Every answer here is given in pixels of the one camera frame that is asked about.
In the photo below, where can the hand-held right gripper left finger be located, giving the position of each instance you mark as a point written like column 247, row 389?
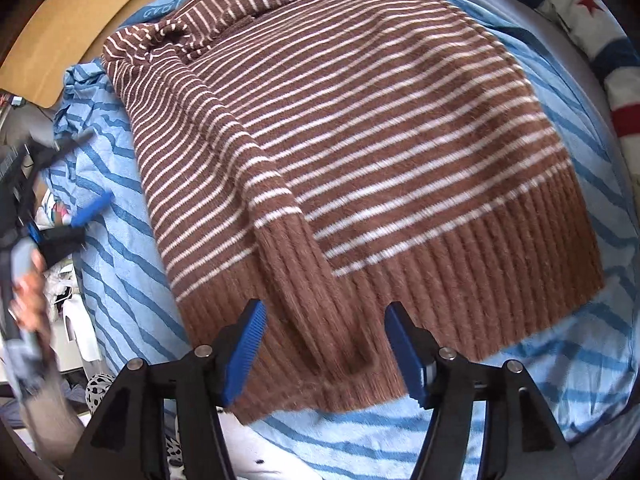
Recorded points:
column 245, row 350

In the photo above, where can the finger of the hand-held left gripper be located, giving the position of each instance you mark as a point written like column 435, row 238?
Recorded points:
column 92, row 210
column 65, row 146

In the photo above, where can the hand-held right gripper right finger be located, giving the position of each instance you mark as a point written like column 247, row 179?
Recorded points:
column 407, row 355

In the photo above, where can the brown striped sweater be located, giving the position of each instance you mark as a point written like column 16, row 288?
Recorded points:
column 375, row 135

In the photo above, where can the person's left hand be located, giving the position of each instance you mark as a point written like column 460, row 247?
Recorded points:
column 32, row 295

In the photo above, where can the wooden headboard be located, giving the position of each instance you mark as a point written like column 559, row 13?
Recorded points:
column 75, row 35

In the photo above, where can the white plastic container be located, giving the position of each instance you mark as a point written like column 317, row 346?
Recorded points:
column 77, row 335

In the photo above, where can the blue striped blanket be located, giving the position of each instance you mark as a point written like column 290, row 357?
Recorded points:
column 575, row 360

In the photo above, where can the red blue striped quilt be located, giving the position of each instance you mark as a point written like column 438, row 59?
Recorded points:
column 620, row 60

